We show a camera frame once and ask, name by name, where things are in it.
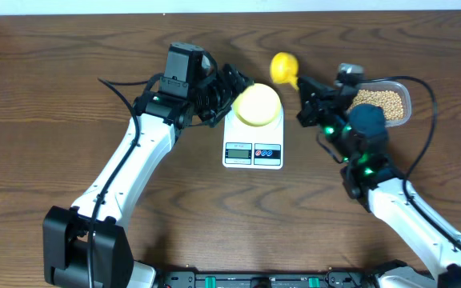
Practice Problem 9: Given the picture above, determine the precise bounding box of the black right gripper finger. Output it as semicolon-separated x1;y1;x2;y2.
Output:
297;76;335;105
297;99;322;127

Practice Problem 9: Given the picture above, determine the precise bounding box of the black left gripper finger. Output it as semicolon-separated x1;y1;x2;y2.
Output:
222;64;254;96
210;94;238;127

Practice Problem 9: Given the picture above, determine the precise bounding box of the yellow measuring scoop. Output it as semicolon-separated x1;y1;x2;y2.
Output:
270;52;299;90

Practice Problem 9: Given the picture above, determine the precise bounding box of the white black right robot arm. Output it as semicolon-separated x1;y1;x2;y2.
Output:
270;63;461;287

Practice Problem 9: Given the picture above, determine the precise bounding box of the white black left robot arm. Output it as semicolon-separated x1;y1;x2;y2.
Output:
42;66;254;288

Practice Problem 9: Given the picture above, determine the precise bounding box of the pale yellow bowl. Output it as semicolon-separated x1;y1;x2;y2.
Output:
232;83;282;126

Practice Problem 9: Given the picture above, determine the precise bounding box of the white digital kitchen scale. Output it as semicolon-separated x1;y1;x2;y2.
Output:
222;106;284;170

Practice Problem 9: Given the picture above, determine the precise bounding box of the clear container of soybeans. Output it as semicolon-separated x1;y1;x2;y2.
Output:
348;81;412;127

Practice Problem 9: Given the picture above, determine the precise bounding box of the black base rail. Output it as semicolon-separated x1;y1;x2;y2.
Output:
152;270;385;288

